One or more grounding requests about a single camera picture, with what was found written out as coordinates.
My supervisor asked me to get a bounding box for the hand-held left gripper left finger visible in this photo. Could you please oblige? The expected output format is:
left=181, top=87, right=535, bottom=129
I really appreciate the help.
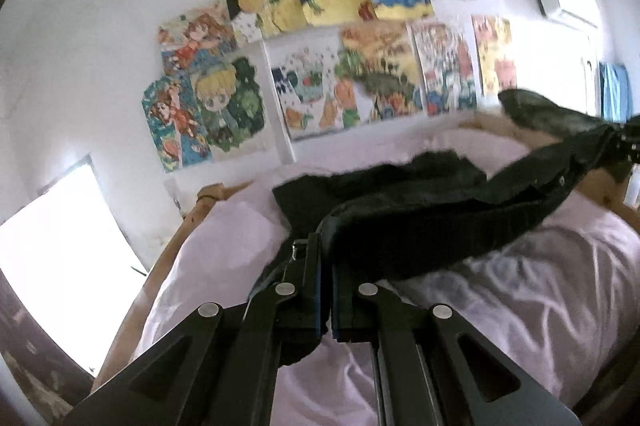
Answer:
left=62, top=233, right=331, bottom=426

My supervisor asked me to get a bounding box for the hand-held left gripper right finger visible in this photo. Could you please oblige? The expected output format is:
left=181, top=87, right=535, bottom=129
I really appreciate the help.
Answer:
left=332, top=266, right=583, bottom=426

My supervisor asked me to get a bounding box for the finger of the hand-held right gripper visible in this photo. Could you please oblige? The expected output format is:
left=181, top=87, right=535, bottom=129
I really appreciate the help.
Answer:
left=607, top=118, right=640, bottom=167

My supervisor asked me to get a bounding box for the black padded jacket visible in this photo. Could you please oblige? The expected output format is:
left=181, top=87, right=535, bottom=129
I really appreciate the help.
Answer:
left=272, top=123, right=623, bottom=287

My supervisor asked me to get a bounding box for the blue curtain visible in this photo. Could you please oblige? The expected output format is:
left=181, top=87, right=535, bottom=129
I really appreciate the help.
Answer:
left=599, top=62, right=632, bottom=123

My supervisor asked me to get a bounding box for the dark green garment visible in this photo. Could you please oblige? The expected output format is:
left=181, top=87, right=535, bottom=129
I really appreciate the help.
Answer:
left=499, top=88, right=607, bottom=144

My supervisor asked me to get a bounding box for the bed with pink sheet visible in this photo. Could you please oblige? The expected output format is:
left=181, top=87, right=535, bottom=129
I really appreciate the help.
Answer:
left=90, top=108, right=640, bottom=394

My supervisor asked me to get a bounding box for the bright window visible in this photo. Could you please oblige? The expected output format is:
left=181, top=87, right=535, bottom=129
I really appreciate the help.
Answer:
left=0, top=156, right=151, bottom=377

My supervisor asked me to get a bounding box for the group of colourful wall drawings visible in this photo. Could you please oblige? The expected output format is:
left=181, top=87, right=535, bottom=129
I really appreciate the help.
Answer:
left=142, top=0, right=518, bottom=172

